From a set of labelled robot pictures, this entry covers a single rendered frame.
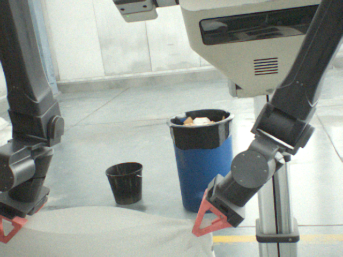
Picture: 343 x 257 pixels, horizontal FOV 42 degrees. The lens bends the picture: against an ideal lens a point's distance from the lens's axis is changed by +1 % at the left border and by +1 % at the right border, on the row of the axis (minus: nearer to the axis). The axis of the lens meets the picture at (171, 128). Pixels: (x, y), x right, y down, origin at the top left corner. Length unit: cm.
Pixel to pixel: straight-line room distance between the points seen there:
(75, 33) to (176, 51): 210
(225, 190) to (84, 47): 871
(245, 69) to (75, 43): 836
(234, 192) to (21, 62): 40
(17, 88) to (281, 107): 42
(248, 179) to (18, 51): 40
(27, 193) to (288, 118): 49
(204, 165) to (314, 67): 238
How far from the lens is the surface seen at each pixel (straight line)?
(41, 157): 83
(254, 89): 125
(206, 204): 76
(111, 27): 916
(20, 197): 88
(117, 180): 337
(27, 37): 74
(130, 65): 913
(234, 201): 75
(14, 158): 78
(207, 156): 298
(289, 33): 111
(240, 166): 66
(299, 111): 70
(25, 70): 75
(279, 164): 74
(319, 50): 65
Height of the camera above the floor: 139
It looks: 15 degrees down
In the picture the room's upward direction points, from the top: 7 degrees counter-clockwise
